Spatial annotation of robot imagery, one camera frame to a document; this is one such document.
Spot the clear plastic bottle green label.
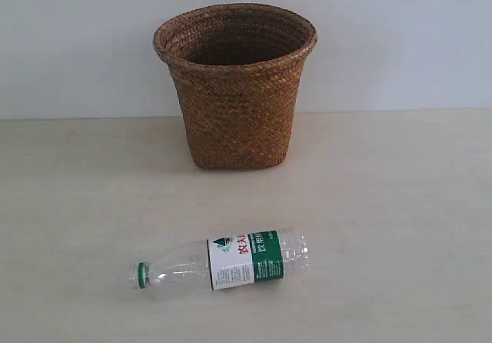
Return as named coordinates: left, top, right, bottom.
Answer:
left=130, top=229, right=309, bottom=294

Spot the brown woven straw basket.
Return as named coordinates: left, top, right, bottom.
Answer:
left=153, top=3, right=317, bottom=169

